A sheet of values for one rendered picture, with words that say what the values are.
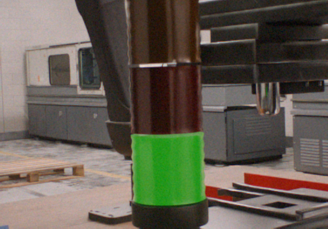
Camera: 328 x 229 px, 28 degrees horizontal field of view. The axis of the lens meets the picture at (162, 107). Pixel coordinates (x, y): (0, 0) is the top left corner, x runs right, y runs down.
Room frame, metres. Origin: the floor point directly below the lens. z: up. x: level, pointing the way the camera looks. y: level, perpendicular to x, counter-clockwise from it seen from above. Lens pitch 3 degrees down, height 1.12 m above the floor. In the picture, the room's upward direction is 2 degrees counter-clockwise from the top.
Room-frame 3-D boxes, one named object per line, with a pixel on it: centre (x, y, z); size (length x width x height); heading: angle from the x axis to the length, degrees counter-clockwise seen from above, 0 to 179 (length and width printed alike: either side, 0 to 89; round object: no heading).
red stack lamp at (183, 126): (0.34, 0.00, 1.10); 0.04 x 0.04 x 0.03
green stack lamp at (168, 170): (0.34, 0.00, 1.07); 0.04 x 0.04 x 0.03
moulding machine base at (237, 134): (9.96, 0.49, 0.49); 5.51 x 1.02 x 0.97; 35
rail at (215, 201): (0.61, -0.07, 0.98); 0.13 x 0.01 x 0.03; 39
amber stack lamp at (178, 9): (0.34, 0.00, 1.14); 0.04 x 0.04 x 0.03
